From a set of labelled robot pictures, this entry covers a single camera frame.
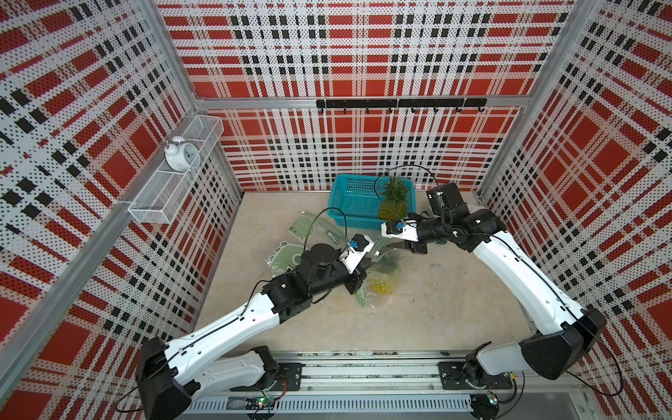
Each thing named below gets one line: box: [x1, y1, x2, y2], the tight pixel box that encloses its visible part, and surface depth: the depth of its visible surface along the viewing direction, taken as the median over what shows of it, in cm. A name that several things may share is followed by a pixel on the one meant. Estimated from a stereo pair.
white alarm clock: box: [164, 133, 201, 173], surface depth 73 cm
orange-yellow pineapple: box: [371, 271, 395, 295], surface depth 84 cm
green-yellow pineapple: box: [378, 175, 409, 221], surface depth 98 cm
